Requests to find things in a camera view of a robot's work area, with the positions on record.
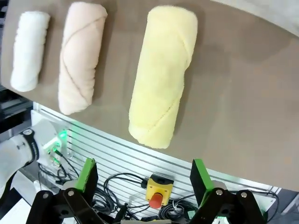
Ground yellow towel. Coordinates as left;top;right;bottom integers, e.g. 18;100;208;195
128;6;199;149

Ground pale pink towel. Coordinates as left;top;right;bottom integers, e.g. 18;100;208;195
57;1;108;116

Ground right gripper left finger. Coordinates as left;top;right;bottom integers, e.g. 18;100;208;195
25;158;103;224

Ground yellow emergency stop button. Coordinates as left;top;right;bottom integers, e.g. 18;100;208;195
145;173;175;209

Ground white towel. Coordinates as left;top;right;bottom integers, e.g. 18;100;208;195
9;12;51;92

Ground thin grey cable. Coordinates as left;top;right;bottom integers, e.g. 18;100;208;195
161;197;199;221

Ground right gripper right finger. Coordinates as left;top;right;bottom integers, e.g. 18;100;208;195
186;159;267;224

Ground coiled black cable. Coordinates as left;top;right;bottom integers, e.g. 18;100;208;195
103;172;150;210

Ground tangled black cable bundle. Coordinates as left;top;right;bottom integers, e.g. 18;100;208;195
37;161;72;186

